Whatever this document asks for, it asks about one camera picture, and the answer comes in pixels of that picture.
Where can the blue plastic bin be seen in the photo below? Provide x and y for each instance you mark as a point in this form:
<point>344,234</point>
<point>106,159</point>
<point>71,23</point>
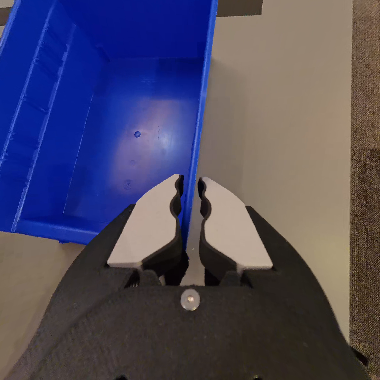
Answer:
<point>118,118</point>

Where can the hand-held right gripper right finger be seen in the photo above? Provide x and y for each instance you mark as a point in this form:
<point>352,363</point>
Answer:
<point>234,234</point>

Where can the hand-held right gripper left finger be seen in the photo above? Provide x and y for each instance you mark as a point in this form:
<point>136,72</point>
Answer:
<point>148,225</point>

